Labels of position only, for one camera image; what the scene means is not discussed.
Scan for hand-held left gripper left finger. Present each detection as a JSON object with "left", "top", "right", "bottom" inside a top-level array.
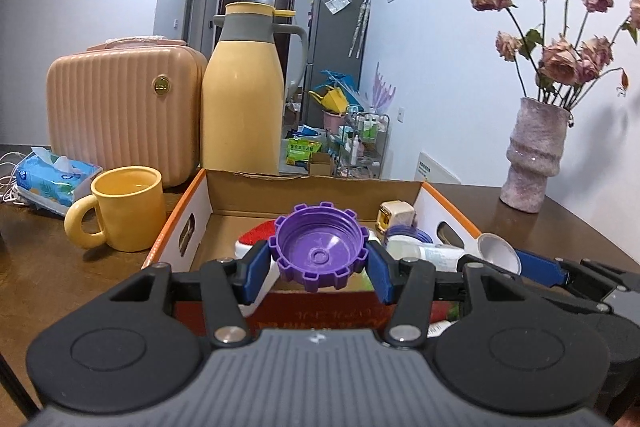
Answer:
[{"left": 100, "top": 241, "right": 273, "bottom": 348}]

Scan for blue tissue pack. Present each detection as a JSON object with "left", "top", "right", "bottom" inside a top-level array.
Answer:
[{"left": 15, "top": 147, "right": 104, "bottom": 216}]

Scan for white and red lint brush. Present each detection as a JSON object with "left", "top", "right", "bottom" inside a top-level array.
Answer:
[{"left": 235, "top": 219, "right": 281, "bottom": 288}]

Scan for purple ridged bottle cap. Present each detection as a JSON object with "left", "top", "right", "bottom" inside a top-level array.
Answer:
[{"left": 268, "top": 202, "right": 370, "bottom": 293}]

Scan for yellow watering can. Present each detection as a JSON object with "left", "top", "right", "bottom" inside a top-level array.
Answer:
[{"left": 309, "top": 88, "right": 349, "bottom": 113}]

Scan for white smooth wide cap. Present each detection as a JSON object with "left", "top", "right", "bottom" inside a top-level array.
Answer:
[{"left": 477, "top": 233, "right": 521, "bottom": 278}]

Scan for bunch of dried pink roses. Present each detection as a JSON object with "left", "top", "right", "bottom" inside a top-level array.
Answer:
[{"left": 467, "top": 0, "right": 640, "bottom": 110}]

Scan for grey refrigerator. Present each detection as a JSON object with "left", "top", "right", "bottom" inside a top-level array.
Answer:
[{"left": 306, "top": 0, "right": 372, "bottom": 168}]

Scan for small cardboard box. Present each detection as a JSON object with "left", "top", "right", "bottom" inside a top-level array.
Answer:
[{"left": 307, "top": 153, "right": 335, "bottom": 177}]

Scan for blue-rimmed round lid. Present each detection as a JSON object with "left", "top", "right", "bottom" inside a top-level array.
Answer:
[{"left": 384, "top": 226, "right": 434, "bottom": 253}]

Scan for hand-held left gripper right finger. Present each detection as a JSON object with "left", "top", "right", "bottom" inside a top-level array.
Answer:
[{"left": 365, "top": 241, "right": 546, "bottom": 349}]

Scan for purple wall decal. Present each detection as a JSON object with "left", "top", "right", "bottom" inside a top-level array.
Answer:
[{"left": 365, "top": 62, "right": 396, "bottom": 108}]

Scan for yellow thermos jug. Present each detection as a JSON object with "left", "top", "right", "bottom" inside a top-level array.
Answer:
[{"left": 201, "top": 2, "right": 309, "bottom": 176}]

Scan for wire storage cart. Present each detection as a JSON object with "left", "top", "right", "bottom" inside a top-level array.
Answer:
[{"left": 345, "top": 111, "right": 391, "bottom": 180}]

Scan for white folded umbrella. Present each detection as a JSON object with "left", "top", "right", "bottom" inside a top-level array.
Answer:
[{"left": 347, "top": 0, "right": 374, "bottom": 60}]

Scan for green packet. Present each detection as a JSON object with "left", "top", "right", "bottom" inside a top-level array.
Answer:
[{"left": 286, "top": 134, "right": 324, "bottom": 168}]

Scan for pink textured vase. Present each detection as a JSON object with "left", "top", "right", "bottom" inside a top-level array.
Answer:
[{"left": 506, "top": 97, "right": 572, "bottom": 214}]

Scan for cream cube charger plug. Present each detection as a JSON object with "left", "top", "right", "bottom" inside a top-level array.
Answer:
[{"left": 376, "top": 201, "right": 417, "bottom": 233}]

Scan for yellow mug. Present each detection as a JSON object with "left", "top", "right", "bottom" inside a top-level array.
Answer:
[{"left": 64, "top": 166, "right": 167, "bottom": 253}]

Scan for white cables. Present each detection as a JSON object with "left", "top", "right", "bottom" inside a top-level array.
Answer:
[{"left": 0, "top": 152, "right": 24, "bottom": 208}]

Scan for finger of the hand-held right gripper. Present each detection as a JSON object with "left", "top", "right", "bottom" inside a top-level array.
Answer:
[
  {"left": 541, "top": 289, "right": 617, "bottom": 315},
  {"left": 515, "top": 249, "right": 640, "bottom": 294}
]

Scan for pink ribbed suitcase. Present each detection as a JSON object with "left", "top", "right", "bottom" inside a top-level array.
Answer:
[{"left": 46, "top": 36, "right": 209, "bottom": 189}]

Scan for red cardboard box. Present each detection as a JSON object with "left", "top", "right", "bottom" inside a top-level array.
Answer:
[{"left": 141, "top": 168, "right": 483, "bottom": 338}]

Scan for grey interior door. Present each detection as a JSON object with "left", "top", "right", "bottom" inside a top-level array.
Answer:
[{"left": 186, "top": 0, "right": 209, "bottom": 54}]

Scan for small white spray bottle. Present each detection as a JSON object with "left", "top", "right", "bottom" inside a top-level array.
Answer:
[{"left": 387, "top": 242, "right": 466, "bottom": 273}]

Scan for blue plastic frame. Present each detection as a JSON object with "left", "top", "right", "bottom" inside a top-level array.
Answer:
[{"left": 320, "top": 68, "right": 362, "bottom": 100}]

